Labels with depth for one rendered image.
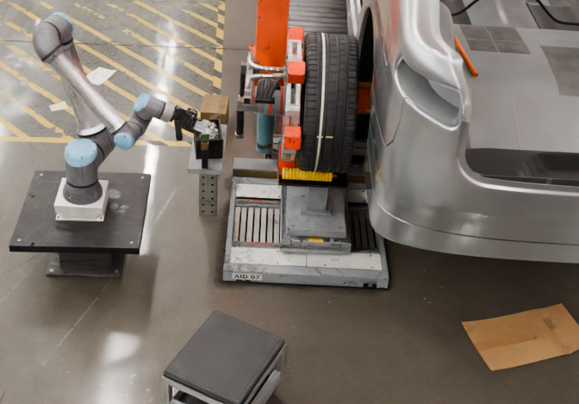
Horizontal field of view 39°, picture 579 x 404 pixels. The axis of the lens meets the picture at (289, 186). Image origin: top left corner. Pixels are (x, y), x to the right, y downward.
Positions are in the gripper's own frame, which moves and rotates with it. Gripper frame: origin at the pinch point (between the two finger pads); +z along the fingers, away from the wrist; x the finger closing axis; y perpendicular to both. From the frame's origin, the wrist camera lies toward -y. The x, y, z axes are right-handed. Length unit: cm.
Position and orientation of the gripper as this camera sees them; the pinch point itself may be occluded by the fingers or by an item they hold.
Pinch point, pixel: (208, 133)
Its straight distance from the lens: 401.9
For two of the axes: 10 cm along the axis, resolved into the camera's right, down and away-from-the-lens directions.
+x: -0.8, -6.0, 8.0
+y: 4.8, -7.2, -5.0
